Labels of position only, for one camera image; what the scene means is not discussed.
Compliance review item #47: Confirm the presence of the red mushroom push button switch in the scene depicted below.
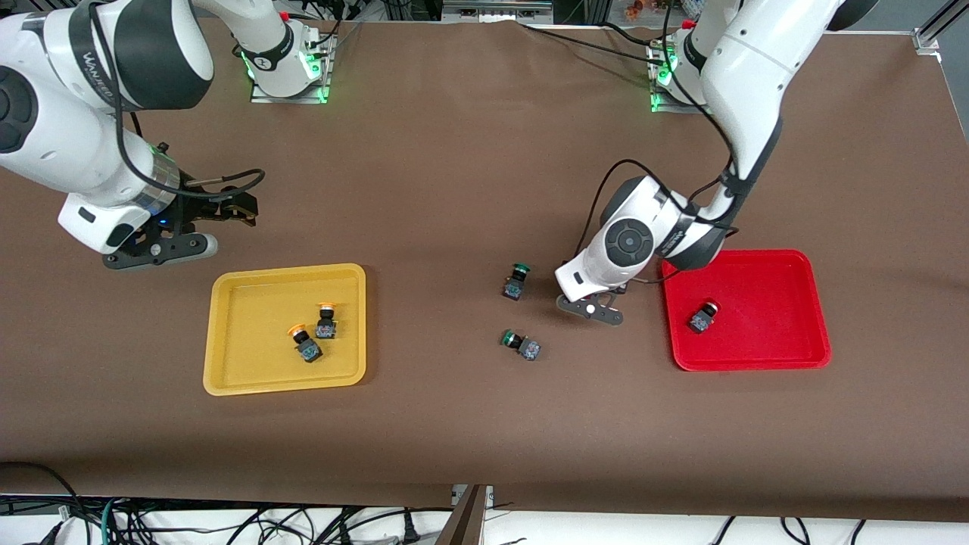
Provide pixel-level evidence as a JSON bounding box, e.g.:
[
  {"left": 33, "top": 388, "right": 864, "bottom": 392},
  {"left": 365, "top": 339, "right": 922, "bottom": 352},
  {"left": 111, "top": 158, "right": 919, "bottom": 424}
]
[{"left": 687, "top": 300, "right": 721, "bottom": 335}]

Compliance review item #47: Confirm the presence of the red plastic tray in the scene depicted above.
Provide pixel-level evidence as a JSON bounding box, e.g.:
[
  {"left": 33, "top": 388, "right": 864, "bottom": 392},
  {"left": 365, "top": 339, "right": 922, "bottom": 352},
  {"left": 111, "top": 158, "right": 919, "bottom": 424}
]
[{"left": 662, "top": 249, "right": 832, "bottom": 372}]

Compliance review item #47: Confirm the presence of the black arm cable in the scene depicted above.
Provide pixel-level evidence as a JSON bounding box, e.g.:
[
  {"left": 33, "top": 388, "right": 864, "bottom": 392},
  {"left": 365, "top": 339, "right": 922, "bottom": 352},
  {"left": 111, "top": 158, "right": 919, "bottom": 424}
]
[
  {"left": 573, "top": 30, "right": 746, "bottom": 285},
  {"left": 68, "top": 0, "right": 266, "bottom": 199}
]

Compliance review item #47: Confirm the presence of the aluminium right arm base plate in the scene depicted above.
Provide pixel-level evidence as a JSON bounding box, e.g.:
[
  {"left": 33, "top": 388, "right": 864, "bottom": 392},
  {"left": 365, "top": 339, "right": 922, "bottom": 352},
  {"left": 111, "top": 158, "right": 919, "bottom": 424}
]
[{"left": 250, "top": 30, "right": 334, "bottom": 104}]

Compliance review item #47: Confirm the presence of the brown table support beam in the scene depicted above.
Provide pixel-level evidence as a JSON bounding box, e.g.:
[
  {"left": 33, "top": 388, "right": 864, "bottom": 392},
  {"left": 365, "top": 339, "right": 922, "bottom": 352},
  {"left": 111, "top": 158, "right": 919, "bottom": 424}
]
[{"left": 435, "top": 484, "right": 489, "bottom": 545}]

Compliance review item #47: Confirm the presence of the green push button switch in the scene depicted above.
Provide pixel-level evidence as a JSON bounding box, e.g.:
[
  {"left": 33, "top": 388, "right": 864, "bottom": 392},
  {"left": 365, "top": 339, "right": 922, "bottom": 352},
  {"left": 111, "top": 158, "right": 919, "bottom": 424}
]
[
  {"left": 503, "top": 263, "right": 531, "bottom": 301},
  {"left": 500, "top": 330, "right": 542, "bottom": 362}
]

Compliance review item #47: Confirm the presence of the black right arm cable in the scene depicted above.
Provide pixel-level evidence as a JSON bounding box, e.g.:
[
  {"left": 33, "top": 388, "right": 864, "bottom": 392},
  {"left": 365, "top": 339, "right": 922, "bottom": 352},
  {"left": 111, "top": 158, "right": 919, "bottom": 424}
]
[{"left": 68, "top": 0, "right": 266, "bottom": 199}]

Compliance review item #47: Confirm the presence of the aluminium left arm base plate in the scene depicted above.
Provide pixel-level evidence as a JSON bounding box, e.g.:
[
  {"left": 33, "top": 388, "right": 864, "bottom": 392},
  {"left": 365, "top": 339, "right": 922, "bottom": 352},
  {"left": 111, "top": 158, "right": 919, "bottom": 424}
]
[{"left": 647, "top": 42, "right": 729, "bottom": 116}]

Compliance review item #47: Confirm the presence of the black cable on table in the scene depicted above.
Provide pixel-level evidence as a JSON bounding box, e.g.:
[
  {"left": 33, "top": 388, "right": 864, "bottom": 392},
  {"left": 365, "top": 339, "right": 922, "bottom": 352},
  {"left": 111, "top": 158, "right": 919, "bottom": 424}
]
[{"left": 521, "top": 23, "right": 656, "bottom": 60}]

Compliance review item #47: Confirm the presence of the brown table cover sheet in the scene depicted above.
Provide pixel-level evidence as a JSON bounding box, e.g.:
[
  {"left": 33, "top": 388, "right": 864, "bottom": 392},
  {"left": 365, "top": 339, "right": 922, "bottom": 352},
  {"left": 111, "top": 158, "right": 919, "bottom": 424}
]
[{"left": 0, "top": 14, "right": 969, "bottom": 523}]

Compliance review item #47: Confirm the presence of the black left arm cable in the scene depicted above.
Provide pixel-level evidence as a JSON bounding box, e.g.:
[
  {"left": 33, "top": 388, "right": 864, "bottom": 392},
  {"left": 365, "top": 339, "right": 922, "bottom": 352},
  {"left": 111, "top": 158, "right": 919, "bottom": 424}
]
[{"left": 573, "top": 30, "right": 746, "bottom": 285}]

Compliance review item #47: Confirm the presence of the yellow plastic tray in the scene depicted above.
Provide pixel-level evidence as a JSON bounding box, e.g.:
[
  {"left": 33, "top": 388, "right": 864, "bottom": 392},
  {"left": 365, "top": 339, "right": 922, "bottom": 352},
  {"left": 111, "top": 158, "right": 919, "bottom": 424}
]
[{"left": 203, "top": 263, "right": 368, "bottom": 397}]

